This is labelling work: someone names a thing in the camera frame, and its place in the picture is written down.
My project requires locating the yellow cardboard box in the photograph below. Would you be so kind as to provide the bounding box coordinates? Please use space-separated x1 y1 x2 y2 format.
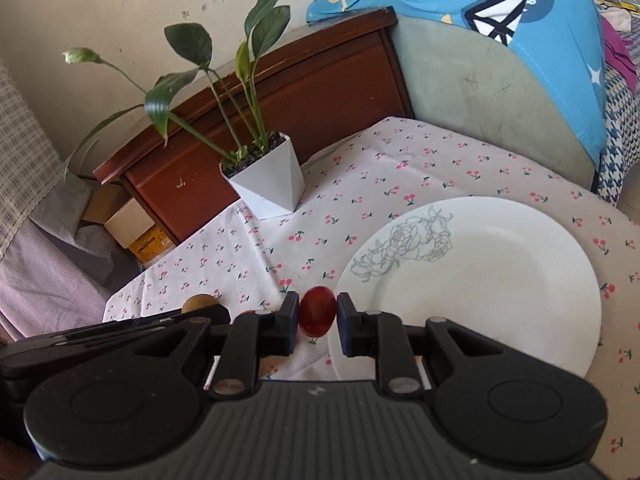
129 225 176 263

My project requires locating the grey cloth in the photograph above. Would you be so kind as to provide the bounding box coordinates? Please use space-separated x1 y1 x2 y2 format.
30 175 141 286

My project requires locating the dark red cherry tomato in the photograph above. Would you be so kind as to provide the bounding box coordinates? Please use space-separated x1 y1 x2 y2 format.
299 286 337 338

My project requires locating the checked beige curtain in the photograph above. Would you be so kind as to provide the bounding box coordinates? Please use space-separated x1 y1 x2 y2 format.
0 60 68 261

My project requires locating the brown longan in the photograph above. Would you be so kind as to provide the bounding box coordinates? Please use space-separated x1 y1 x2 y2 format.
181 295 219 315

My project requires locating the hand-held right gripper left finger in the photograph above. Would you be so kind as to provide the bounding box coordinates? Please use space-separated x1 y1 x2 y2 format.
132 291 302 401

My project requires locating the grey-green sofa cushion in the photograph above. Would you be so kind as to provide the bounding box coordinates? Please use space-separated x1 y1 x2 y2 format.
390 7 601 191

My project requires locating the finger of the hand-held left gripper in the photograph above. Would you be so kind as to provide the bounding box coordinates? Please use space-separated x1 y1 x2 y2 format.
10 304 232 361

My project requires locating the lilac checked cloth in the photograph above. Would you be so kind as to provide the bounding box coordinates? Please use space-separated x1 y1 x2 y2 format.
0 210 143 341

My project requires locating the blue cloth covered chair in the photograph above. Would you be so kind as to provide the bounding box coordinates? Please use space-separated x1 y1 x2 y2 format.
306 0 608 166

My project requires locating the brown cardboard box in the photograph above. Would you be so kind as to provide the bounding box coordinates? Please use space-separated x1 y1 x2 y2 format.
80 182 133 226

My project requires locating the brown wooden cabinet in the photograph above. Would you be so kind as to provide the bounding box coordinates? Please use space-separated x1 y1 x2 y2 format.
92 7 413 248

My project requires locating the cherry print tablecloth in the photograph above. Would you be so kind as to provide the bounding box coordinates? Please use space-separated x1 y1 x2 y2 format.
102 116 640 461

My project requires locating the green plant in white pot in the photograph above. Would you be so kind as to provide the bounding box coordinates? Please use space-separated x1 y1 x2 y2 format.
62 0 317 220

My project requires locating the magenta cloth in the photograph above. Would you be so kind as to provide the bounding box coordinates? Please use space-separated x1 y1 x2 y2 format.
602 15 636 91

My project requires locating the white cardboard box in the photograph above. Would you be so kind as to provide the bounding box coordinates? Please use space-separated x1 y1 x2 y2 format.
104 199 156 250

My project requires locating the white plate with flower drawing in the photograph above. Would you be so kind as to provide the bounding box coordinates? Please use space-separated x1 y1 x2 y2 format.
327 196 602 381

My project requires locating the houndstooth cloth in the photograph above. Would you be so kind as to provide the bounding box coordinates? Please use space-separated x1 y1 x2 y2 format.
597 25 640 206

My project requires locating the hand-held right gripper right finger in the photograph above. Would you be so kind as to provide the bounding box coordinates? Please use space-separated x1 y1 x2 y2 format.
336 291 506 396

